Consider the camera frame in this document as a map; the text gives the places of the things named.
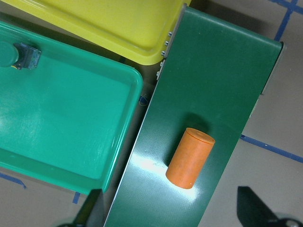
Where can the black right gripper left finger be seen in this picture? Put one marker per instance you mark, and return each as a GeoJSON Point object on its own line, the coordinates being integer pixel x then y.
{"type": "Point", "coordinates": [92, 212]}

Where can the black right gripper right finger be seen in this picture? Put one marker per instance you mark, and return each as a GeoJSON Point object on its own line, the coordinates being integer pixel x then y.
{"type": "Point", "coordinates": [253, 212]}

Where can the plain orange cylinder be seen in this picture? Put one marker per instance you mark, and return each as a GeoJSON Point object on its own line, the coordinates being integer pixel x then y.
{"type": "Point", "coordinates": [189, 158]}

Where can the green push button switch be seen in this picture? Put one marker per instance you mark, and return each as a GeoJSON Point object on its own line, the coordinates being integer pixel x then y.
{"type": "Point", "coordinates": [19, 55]}

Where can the green plastic tray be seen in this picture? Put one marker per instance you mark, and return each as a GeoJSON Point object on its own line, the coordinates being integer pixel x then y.
{"type": "Point", "coordinates": [65, 121]}

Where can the green conveyor belt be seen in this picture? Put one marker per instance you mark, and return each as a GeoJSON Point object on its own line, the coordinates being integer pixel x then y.
{"type": "Point", "coordinates": [212, 77]}

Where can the yellow plastic tray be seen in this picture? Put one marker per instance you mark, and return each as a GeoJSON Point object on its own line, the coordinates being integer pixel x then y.
{"type": "Point", "coordinates": [135, 29]}

